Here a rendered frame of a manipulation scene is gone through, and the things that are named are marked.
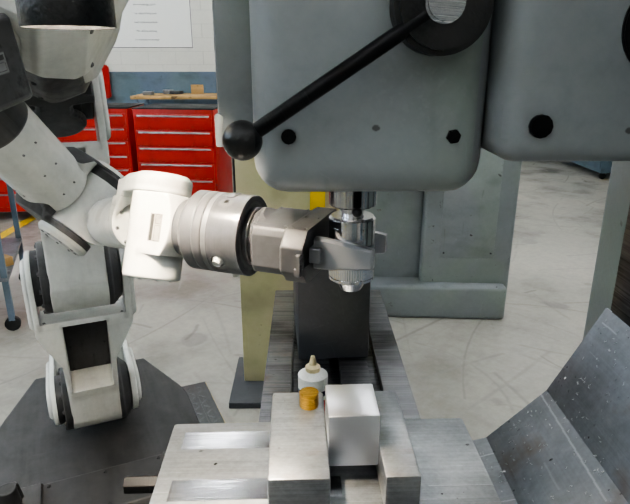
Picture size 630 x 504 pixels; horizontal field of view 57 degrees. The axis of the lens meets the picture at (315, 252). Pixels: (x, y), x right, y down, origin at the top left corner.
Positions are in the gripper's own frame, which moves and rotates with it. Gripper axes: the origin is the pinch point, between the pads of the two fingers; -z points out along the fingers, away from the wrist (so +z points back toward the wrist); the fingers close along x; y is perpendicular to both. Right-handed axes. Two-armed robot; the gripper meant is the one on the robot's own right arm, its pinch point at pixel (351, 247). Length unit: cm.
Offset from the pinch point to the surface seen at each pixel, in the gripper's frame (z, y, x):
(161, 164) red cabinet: 279, 75, 376
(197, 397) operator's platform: 71, 84, 82
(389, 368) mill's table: 0.8, 30.2, 28.9
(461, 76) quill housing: -10.1, -17.2, -6.8
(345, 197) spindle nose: 0.1, -5.8, -2.4
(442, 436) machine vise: -10.6, 23.0, 3.9
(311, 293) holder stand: 14.0, 18.1, 27.3
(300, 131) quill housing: 1.4, -12.9, -11.1
